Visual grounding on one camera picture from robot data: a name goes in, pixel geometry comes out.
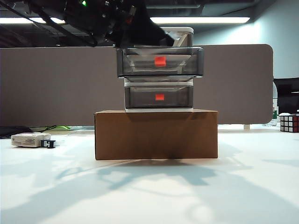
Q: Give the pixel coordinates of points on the grey desk partition panel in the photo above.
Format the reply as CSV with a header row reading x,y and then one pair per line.
x,y
58,88

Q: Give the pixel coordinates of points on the small blue black clip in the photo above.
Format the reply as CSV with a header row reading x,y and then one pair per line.
x,y
48,143

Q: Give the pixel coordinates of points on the brown cardboard box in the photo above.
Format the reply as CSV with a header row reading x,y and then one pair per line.
x,y
154,137

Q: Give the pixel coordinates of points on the smoky drawer with ribbed back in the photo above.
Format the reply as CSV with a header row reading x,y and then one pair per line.
x,y
140,70

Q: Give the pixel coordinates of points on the black office chair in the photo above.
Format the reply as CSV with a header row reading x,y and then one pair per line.
x,y
288,95

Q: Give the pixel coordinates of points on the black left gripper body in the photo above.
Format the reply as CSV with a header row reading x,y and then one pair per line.
x,y
109,16

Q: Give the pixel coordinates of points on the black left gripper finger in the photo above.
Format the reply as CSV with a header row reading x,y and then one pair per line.
x,y
144,32

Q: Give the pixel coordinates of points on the white partition foot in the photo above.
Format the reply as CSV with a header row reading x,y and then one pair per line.
x,y
246,127

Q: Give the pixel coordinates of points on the long ceiling light strip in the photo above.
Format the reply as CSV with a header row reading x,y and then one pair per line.
x,y
198,20

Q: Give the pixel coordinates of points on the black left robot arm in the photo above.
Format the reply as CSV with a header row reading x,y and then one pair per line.
x,y
46,7

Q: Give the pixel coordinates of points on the clear plastic bottle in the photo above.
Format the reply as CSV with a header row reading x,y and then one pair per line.
x,y
275,109

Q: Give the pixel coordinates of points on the black Rubik's cube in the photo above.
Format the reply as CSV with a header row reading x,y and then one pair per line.
x,y
289,123

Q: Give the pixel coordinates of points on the white plastic drawer cabinet frame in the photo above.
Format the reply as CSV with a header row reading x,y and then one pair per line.
x,y
182,30

